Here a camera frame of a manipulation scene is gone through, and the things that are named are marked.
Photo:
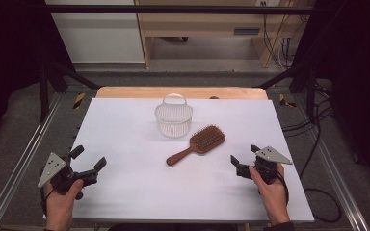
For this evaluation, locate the person's left hand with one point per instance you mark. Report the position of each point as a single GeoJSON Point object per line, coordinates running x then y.
{"type": "Point", "coordinates": [59, 208]}

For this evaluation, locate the black metal frame stand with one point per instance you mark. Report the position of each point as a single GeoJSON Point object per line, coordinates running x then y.
{"type": "Point", "coordinates": [44, 96]}
{"type": "Point", "coordinates": [311, 93]}

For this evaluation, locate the person's right hand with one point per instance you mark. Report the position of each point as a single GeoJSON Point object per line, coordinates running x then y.
{"type": "Point", "coordinates": [274, 199]}

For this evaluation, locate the wooden table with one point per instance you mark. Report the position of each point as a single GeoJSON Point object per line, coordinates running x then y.
{"type": "Point", "coordinates": [135, 92]}

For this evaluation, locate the aluminium floor rail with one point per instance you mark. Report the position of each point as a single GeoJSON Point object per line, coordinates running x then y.
{"type": "Point", "coordinates": [337, 179]}
{"type": "Point", "coordinates": [16, 173]}

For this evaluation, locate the black horizontal frame bar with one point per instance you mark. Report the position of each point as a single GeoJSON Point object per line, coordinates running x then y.
{"type": "Point", "coordinates": [173, 9]}

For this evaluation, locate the white cabinet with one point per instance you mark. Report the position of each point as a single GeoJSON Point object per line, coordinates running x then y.
{"type": "Point", "coordinates": [99, 35]}

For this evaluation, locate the light wooden desk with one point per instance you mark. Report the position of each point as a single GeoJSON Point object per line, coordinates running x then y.
{"type": "Point", "coordinates": [199, 24]}

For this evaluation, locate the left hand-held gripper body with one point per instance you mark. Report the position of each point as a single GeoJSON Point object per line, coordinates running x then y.
{"type": "Point", "coordinates": [53, 168]}

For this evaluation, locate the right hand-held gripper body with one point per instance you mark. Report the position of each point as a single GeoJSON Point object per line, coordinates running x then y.
{"type": "Point", "coordinates": [271, 155]}

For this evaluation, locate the grey desk label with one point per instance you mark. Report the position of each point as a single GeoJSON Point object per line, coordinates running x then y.
{"type": "Point", "coordinates": [246, 31]}

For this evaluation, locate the dark curtain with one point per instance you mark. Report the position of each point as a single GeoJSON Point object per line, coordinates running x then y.
{"type": "Point", "coordinates": [359, 80]}
{"type": "Point", "coordinates": [9, 57]}

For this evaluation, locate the brown wooden hairbrush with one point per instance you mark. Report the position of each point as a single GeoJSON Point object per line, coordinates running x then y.
{"type": "Point", "coordinates": [205, 139]}

